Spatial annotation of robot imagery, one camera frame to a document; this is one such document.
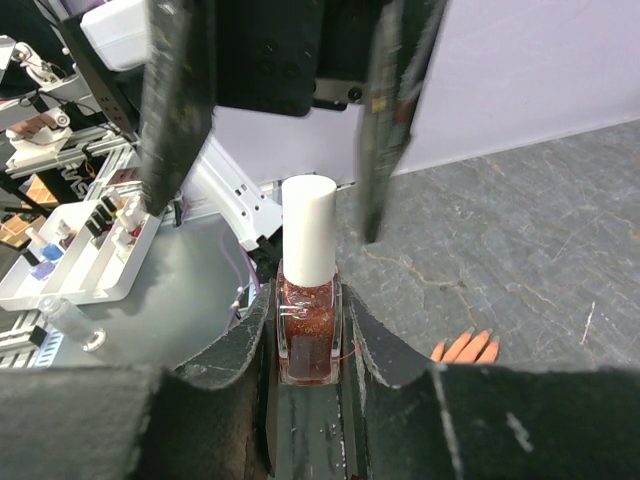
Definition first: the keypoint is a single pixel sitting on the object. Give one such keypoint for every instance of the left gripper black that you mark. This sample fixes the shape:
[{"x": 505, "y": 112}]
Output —
[{"x": 284, "y": 57}]

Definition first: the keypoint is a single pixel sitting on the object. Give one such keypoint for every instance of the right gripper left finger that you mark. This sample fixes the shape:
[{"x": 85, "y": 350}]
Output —
[{"x": 211, "y": 418}]

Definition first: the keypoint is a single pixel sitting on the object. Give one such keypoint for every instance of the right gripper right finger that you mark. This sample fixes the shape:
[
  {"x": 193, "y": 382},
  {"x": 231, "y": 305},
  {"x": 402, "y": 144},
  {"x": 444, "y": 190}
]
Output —
[{"x": 408, "y": 417}]

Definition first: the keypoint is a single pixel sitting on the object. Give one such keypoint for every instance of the glitter red nail polish bottle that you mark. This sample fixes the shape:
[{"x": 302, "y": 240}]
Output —
[{"x": 309, "y": 327}]

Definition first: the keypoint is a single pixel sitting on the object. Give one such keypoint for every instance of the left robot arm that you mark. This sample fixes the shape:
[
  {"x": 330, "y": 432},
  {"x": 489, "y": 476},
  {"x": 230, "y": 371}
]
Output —
[{"x": 111, "y": 42}]

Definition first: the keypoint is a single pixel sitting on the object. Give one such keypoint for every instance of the clear glass bottle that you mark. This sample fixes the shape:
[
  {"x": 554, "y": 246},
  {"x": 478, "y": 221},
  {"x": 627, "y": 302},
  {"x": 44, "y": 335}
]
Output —
[{"x": 72, "y": 322}]

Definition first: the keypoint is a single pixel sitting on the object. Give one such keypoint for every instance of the white nail polish tray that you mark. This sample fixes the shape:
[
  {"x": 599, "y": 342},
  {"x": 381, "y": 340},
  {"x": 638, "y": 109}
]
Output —
[{"x": 100, "y": 262}]

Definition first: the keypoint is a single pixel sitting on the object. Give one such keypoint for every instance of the pink nail polish bottle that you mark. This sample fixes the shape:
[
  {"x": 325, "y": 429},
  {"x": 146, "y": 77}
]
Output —
[{"x": 132, "y": 216}]

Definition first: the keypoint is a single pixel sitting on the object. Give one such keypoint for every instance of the blue nail polish bottle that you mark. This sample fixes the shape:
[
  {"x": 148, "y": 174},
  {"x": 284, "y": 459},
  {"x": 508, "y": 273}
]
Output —
[{"x": 49, "y": 250}]

